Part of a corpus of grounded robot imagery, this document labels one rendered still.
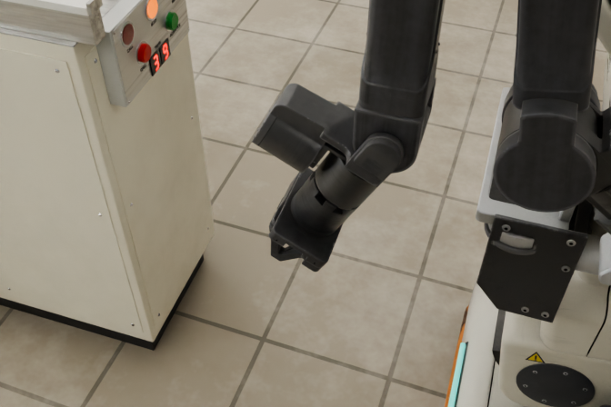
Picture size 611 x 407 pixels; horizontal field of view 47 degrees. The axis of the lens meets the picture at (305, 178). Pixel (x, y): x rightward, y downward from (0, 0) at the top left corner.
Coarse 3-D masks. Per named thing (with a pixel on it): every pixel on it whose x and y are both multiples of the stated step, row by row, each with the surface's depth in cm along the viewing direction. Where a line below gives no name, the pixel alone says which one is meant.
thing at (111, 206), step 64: (0, 64) 106; (64, 64) 101; (0, 128) 116; (64, 128) 111; (128, 128) 119; (192, 128) 145; (0, 192) 129; (64, 192) 123; (128, 192) 124; (192, 192) 153; (0, 256) 146; (64, 256) 138; (128, 256) 131; (192, 256) 161; (64, 320) 163; (128, 320) 147
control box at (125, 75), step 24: (120, 0) 108; (144, 0) 108; (168, 0) 116; (120, 24) 103; (144, 24) 110; (96, 48) 104; (120, 48) 105; (168, 48) 120; (120, 72) 106; (144, 72) 114; (120, 96) 109
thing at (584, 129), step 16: (512, 112) 57; (592, 112) 56; (608, 112) 56; (512, 128) 55; (576, 128) 53; (592, 128) 55; (608, 128) 55; (592, 144) 54; (608, 144) 53; (608, 160) 54; (608, 176) 55; (592, 192) 56
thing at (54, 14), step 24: (0, 0) 98; (24, 0) 97; (48, 0) 96; (72, 0) 96; (96, 0) 95; (0, 24) 101; (24, 24) 100; (48, 24) 98; (72, 24) 97; (96, 24) 97
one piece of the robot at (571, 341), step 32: (608, 64) 82; (608, 96) 76; (576, 224) 82; (576, 288) 89; (608, 288) 88; (512, 320) 97; (576, 320) 87; (608, 320) 86; (512, 352) 96; (544, 352) 94; (576, 352) 92; (608, 352) 90; (512, 384) 101; (544, 384) 98; (576, 384) 96; (608, 384) 94
